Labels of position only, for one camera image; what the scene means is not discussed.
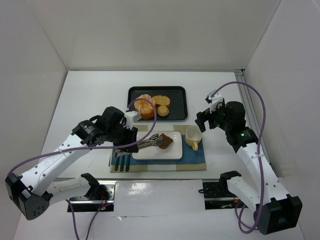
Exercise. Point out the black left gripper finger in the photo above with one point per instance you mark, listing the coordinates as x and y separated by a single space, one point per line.
125 151
132 134

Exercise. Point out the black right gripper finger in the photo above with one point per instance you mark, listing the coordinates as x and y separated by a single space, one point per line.
201 118
214 120

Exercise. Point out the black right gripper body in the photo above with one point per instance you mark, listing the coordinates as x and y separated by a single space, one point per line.
205 118

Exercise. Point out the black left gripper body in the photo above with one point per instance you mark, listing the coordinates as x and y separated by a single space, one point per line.
131 139

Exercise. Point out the metal food tongs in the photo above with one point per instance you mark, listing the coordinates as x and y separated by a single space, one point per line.
153 141

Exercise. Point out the dark brown bread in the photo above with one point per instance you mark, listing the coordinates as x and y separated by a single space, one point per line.
166 141

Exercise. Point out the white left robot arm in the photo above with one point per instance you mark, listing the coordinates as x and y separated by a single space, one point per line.
35 190

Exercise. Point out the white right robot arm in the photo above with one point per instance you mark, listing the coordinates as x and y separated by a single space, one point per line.
272 205

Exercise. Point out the large orange flower bread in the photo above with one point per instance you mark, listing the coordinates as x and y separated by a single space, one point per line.
144 107

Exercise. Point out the flat seeded bread slice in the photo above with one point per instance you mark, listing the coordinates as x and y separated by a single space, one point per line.
161 100

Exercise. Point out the yellow mug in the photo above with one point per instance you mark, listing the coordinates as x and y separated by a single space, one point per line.
193 137

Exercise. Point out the black rectangular tray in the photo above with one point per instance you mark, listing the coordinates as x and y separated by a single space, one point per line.
178 110

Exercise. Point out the small round yellow bun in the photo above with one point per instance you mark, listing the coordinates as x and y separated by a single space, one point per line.
163 110

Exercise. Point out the white rectangular plate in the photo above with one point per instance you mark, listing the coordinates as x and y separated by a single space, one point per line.
173 152

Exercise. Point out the blue beige placemat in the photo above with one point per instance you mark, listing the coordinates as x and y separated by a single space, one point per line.
191 160

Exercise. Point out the gold spoon green handle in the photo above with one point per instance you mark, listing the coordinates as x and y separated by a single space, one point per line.
127 162

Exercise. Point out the gold knife green handle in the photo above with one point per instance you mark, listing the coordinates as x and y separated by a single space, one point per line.
122 163

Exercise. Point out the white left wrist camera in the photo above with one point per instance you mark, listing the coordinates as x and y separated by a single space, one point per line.
131 117

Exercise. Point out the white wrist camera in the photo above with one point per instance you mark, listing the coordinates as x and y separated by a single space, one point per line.
131 117
215 98

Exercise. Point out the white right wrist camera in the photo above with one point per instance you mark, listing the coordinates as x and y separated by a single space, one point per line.
215 98

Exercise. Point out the gold fork green handle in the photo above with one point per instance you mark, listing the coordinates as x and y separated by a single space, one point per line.
116 164

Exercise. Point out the aluminium frame rail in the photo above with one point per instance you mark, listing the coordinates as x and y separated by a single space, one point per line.
251 117

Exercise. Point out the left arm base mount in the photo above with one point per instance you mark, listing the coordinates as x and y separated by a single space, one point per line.
103 198

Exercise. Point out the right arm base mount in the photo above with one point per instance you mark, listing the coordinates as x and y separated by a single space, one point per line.
215 199

